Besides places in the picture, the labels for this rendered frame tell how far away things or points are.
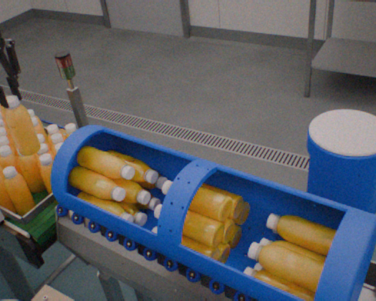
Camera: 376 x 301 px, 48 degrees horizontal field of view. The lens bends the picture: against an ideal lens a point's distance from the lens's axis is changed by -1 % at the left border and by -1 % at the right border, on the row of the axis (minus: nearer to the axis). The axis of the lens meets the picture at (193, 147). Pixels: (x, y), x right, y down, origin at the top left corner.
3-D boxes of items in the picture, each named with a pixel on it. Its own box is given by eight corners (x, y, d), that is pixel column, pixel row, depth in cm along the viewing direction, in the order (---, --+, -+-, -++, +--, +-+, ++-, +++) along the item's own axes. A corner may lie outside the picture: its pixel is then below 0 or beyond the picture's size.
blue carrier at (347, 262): (334, 362, 94) (350, 290, 76) (66, 226, 136) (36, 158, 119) (369, 268, 112) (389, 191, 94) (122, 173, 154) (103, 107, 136)
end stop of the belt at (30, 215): (26, 224, 138) (23, 218, 136) (24, 223, 138) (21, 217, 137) (107, 156, 164) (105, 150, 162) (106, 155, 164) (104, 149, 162)
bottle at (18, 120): (26, 142, 136) (8, 96, 125) (45, 144, 135) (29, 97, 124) (15, 155, 131) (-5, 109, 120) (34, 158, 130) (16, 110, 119)
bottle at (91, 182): (87, 171, 136) (128, 188, 127) (75, 189, 133) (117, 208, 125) (75, 161, 130) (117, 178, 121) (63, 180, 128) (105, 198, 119)
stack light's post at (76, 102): (123, 258, 243) (71, 91, 178) (118, 255, 245) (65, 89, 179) (127, 253, 246) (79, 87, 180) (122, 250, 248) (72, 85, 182)
